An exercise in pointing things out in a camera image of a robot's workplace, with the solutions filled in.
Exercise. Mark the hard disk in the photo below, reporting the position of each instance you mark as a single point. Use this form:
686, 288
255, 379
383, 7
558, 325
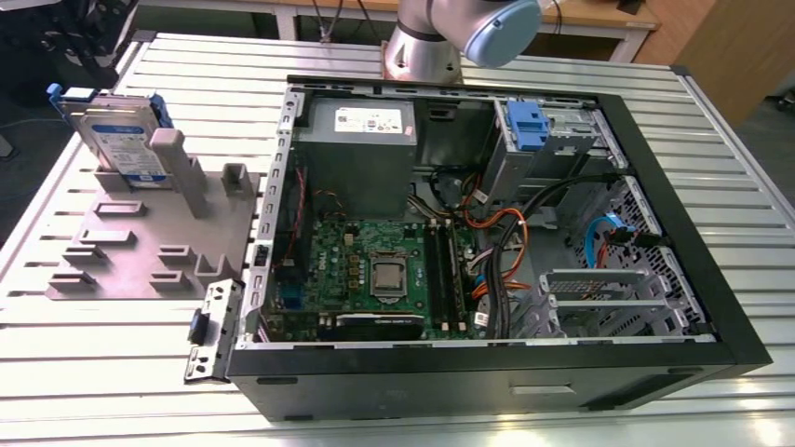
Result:
124, 144

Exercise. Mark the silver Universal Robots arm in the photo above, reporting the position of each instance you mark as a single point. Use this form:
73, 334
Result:
428, 56

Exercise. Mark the metal disk bay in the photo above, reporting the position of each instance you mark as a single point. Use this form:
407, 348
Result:
596, 303

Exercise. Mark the grey parts rack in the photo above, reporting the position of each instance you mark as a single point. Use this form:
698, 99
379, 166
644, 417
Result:
155, 223

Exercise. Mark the grey power supply unit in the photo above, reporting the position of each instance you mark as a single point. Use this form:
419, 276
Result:
354, 177

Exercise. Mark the green motherboard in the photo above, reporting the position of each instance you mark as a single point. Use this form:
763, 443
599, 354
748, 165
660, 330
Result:
335, 261

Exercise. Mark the CPU socket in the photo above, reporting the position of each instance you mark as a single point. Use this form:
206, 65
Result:
390, 253

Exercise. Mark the silver CPU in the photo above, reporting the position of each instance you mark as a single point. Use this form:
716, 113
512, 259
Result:
390, 279

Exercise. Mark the blue plastic drive latch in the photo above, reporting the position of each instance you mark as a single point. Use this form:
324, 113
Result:
527, 125

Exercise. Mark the black RAM slot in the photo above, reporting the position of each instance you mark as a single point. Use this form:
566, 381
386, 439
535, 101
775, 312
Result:
456, 279
436, 274

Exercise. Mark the black graphics card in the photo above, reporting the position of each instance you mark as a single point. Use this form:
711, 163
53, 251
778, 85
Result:
372, 326

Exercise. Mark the metal optical drive cage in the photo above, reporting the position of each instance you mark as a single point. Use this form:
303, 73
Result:
547, 163

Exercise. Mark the black open PC case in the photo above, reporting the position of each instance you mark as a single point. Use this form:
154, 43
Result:
435, 382

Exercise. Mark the wooden cabinet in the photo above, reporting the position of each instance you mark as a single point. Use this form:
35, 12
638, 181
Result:
727, 46

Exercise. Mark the metal expansion card retainer bracket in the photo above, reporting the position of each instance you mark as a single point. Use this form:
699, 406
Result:
227, 302

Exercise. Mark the wooden desk white frame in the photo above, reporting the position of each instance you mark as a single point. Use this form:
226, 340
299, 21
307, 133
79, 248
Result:
608, 18

